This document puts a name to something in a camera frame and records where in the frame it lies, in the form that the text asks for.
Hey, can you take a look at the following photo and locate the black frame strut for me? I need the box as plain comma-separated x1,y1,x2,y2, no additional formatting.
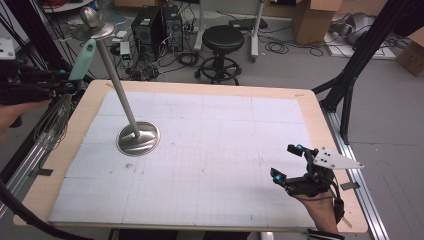
9,0,66,73
312,0,418,145

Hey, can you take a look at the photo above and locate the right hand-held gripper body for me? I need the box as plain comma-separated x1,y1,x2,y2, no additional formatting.
285,146,365,198

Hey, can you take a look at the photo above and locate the person's left hand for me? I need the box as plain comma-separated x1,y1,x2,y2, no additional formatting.
0,99,53,141

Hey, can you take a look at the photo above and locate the flat black device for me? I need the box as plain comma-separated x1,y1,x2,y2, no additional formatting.
229,18,269,31

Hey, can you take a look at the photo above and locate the coiled black cable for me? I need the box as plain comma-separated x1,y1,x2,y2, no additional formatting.
264,39,324,58

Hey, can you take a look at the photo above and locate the small cardboard box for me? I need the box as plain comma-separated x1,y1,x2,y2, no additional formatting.
395,28,424,78

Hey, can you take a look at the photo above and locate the silver metal stand round base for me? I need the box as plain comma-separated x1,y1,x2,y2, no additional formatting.
71,6,162,157

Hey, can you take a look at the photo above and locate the black computer tower green sticker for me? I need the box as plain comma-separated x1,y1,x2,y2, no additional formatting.
130,5,166,56

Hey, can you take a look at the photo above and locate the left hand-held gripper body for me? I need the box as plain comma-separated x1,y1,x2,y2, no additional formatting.
0,64,66,106

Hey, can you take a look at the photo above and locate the black tape strip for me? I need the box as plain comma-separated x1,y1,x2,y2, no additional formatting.
28,168,54,178
339,181,361,191

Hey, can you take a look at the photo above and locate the wire whisk mint green handle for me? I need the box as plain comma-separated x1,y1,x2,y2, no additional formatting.
33,38,98,151

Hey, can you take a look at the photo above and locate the thick black cable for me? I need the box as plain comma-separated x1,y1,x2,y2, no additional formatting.
0,179,96,240

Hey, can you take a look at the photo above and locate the small white device green display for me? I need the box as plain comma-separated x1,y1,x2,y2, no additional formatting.
119,41,132,62

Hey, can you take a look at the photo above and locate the person's right hand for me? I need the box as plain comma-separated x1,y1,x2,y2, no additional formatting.
293,188,343,234

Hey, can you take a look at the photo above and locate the black round stool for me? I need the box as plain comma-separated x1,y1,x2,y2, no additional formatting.
194,24,246,87

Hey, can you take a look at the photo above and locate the tall cardboard box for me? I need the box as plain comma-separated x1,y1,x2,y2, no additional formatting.
292,0,344,46

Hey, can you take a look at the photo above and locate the white gridded foam mat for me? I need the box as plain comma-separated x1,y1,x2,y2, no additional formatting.
48,90,318,229

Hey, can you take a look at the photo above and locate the aluminium frame rail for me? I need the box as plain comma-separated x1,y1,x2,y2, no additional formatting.
0,131,51,218
321,109,390,240

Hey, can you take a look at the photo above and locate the grey bag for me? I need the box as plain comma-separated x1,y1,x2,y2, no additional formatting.
328,12,376,46

